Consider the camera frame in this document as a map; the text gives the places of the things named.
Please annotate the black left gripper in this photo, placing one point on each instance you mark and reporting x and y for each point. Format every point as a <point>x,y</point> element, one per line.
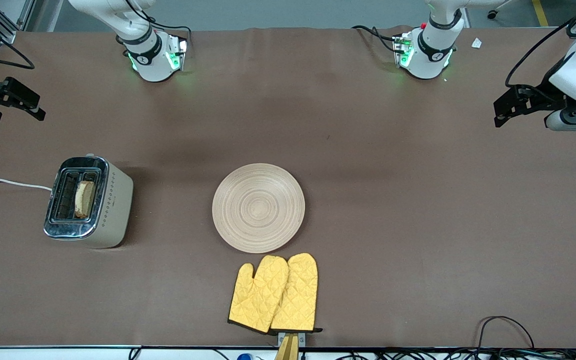
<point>538,97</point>

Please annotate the brown bread toast slice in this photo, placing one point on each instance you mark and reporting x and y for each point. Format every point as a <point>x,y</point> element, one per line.
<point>84,200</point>

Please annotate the round wooden plate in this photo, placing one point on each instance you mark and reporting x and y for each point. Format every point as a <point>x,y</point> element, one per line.
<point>258,207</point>

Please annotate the small white paper scrap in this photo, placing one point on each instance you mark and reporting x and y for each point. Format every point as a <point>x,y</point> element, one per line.
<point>476,43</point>

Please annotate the black chair caster wheel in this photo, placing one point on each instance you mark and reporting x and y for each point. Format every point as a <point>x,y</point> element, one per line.
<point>492,14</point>

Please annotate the beige chrome two-slot toaster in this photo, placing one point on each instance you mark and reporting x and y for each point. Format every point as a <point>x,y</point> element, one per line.
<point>113,205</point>

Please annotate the brown table cover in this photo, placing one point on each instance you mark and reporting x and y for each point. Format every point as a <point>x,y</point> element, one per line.
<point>368,130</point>

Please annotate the yellow quilted oven mitt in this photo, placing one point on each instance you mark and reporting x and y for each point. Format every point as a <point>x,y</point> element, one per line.
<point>298,295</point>
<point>255,295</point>

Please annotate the small blue object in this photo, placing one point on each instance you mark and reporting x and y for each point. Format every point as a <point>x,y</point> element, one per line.
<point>244,357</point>

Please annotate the wooden stick with grey bracket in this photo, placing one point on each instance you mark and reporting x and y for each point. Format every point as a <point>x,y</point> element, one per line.
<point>288,347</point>

